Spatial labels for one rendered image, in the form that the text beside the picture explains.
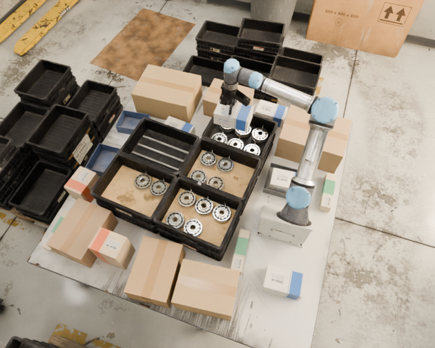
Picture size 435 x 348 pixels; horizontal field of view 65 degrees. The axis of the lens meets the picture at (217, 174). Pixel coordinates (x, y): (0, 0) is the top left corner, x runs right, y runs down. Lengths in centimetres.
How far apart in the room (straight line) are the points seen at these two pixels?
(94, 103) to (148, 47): 126
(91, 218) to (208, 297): 78
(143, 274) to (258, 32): 250
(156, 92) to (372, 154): 204
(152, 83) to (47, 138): 97
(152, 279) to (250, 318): 55
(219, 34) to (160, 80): 135
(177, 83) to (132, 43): 193
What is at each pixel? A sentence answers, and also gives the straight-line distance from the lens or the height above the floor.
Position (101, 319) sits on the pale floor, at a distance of 275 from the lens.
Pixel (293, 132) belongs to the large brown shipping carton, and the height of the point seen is 90.
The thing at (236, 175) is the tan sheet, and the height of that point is 83.
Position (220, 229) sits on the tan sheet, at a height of 83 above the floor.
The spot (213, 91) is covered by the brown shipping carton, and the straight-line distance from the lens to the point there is 243.
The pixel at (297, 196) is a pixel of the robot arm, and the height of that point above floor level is 116.
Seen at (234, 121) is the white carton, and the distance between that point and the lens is 193.
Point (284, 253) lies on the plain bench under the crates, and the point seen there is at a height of 70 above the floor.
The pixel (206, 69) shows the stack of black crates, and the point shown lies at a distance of 347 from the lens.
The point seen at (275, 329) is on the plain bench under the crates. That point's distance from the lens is 193.
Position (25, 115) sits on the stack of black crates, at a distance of 335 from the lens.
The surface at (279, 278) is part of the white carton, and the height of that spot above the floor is 79.
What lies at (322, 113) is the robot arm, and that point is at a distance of 160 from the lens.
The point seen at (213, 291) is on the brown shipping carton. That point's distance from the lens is 177.
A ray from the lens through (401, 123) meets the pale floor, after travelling 378.
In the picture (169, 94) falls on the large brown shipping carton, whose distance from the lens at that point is 237.
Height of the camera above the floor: 260
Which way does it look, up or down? 59 degrees down
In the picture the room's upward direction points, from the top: 1 degrees counter-clockwise
